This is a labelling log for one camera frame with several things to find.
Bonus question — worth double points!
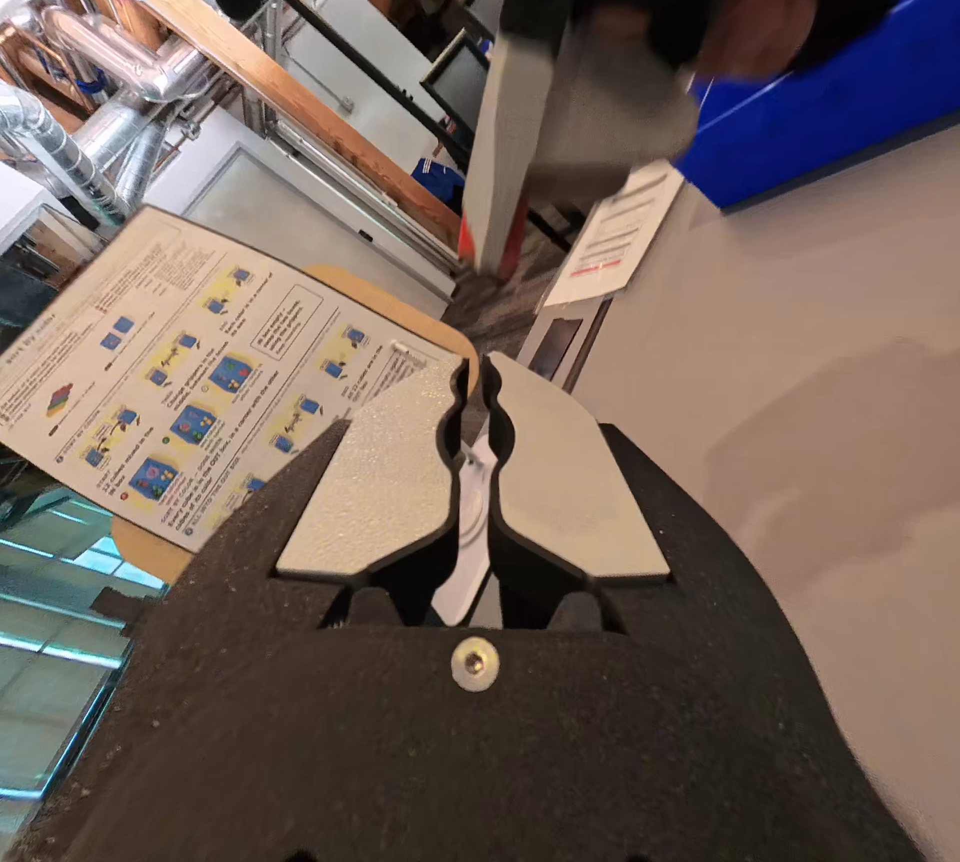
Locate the illustrated instruction sheet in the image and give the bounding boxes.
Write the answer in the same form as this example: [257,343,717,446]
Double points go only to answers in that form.
[0,206,459,556]

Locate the laminated paper sheet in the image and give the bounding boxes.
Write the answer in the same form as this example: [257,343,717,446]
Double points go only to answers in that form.
[543,161,687,308]

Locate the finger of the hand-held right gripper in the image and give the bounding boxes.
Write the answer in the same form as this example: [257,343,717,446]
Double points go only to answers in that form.
[528,26,702,184]

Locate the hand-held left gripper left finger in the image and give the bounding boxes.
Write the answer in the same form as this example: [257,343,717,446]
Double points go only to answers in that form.
[276,354,471,588]

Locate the silver metal ducts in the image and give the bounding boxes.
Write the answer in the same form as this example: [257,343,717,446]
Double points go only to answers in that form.
[0,0,226,226]

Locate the white post with red base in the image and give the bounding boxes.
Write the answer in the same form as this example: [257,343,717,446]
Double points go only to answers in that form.
[457,0,601,282]

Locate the wooden post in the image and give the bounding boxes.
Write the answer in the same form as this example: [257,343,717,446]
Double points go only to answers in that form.
[150,0,462,248]

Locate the blue plastic bin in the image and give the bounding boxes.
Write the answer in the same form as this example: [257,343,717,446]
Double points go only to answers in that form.
[675,0,960,211]

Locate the large grid window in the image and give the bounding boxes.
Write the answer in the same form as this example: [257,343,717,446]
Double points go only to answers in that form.
[0,495,166,803]

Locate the blue jacket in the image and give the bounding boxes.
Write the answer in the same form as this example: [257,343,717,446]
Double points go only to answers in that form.
[411,157,466,211]

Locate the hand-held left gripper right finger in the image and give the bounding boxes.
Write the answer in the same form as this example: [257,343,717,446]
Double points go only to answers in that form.
[480,351,672,586]

